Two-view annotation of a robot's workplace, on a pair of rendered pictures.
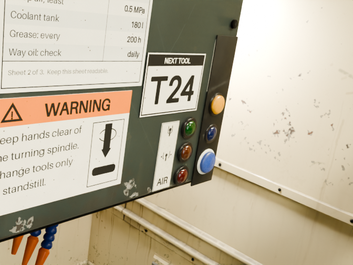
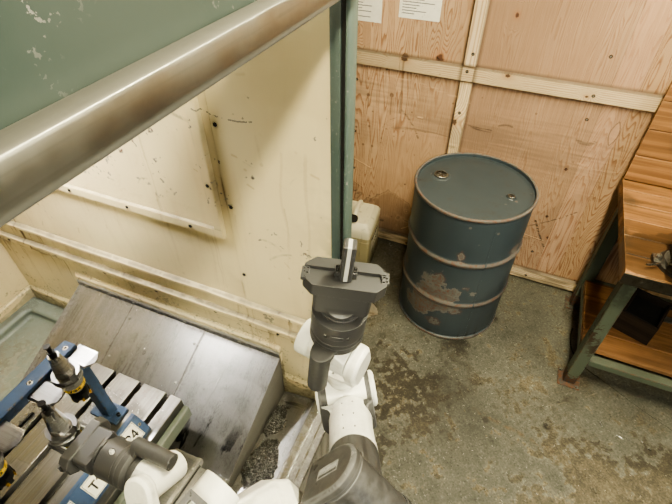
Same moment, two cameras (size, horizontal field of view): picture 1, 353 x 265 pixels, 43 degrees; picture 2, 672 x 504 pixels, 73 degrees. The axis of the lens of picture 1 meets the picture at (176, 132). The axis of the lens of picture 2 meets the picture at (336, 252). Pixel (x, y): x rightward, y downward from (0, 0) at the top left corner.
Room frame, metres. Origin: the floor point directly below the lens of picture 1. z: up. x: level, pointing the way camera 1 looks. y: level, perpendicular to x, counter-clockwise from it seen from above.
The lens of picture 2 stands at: (0.06, -0.61, 2.17)
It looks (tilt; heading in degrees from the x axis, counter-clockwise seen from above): 43 degrees down; 344
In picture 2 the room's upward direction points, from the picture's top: straight up
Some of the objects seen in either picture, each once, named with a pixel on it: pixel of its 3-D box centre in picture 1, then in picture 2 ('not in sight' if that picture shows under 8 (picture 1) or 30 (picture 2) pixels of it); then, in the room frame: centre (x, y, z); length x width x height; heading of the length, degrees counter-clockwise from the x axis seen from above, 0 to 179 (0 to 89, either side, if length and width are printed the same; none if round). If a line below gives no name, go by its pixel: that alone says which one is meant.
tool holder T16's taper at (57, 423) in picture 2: not in sight; (54, 419); (0.67, -0.17, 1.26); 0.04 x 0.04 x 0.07
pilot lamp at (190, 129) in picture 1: (189, 128); not in sight; (0.54, -0.02, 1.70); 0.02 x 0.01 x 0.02; 141
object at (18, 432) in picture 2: not in sight; (6, 437); (0.69, -0.06, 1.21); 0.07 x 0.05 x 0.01; 51
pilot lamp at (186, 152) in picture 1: (185, 152); not in sight; (0.54, -0.02, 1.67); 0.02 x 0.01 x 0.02; 141
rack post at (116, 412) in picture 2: not in sight; (91, 384); (0.89, -0.15, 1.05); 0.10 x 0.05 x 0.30; 51
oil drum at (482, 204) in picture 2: not in sight; (459, 248); (1.68, -1.81, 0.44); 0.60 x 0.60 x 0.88
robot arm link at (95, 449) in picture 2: not in sight; (102, 452); (0.61, -0.25, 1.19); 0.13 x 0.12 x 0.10; 141
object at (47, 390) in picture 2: not in sight; (48, 394); (0.77, -0.13, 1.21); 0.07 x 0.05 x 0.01; 51
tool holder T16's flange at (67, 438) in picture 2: not in sight; (62, 429); (0.67, -0.17, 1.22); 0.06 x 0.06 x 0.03
